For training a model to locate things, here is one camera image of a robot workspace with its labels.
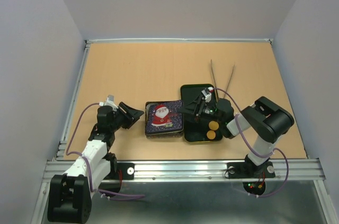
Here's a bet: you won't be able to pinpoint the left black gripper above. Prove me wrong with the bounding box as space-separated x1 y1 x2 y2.
110 102 144 132

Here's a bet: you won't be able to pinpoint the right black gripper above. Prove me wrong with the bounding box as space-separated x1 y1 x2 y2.
176 94 224 124

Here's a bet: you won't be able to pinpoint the gold tin lid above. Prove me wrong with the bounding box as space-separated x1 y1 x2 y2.
144 100 184 134

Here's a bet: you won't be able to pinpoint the gold cookie tin box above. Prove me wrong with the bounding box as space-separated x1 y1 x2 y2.
144 100 185 141

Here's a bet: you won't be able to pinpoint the metal tongs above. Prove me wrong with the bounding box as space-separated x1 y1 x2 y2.
210 59 235 93

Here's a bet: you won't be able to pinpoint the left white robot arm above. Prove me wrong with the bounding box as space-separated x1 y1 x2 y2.
47 100 144 223

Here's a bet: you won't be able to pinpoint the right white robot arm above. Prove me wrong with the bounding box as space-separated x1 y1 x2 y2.
179 89 294 178

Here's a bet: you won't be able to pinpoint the black tray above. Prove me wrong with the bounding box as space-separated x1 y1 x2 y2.
180 83 223 144

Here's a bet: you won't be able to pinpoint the round orange cookie upper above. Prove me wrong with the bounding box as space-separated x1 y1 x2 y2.
208 121 219 131

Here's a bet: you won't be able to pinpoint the round orange cookie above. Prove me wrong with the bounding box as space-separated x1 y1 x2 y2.
208 121 219 131
206 130 216 140

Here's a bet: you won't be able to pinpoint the round orange cookie lower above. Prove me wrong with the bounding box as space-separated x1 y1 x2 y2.
206 130 216 140

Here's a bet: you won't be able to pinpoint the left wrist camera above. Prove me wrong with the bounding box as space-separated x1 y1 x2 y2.
104 95 118 111

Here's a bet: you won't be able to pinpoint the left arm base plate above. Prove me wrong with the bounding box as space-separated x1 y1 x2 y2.
105 162 135 180

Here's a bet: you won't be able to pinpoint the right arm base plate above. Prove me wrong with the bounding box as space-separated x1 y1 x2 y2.
227 162 275 179

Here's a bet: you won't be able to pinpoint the aluminium rail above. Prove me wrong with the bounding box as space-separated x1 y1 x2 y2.
42 159 326 183

